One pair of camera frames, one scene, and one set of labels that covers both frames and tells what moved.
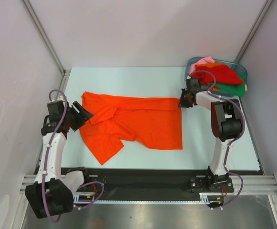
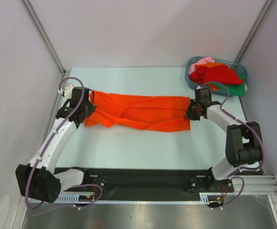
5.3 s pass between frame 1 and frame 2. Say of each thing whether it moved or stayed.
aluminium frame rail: stayed
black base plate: stayed
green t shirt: stayed
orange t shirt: moved
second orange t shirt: stayed
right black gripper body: moved
